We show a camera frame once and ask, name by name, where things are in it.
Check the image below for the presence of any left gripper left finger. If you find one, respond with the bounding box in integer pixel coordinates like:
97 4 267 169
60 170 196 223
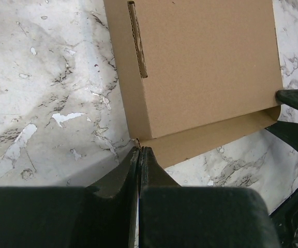
0 148 139 247

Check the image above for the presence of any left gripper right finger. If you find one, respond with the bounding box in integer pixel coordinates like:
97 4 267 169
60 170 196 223
139 147 280 247

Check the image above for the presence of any brown cardboard box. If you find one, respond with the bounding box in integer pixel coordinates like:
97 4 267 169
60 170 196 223
104 1 282 168

